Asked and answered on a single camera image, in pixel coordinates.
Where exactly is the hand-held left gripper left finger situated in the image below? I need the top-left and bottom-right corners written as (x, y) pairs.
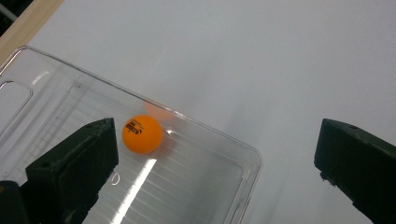
top-left (19, 117), bottom-right (120, 224)

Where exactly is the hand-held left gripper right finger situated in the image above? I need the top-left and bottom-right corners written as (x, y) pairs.
top-left (313, 118), bottom-right (396, 224)

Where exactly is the orange table tennis ball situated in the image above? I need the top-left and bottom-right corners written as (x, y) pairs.
top-left (121, 114), bottom-right (164, 156)

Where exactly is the clear plastic tray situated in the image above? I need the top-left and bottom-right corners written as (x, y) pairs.
top-left (0, 45), bottom-right (263, 224)

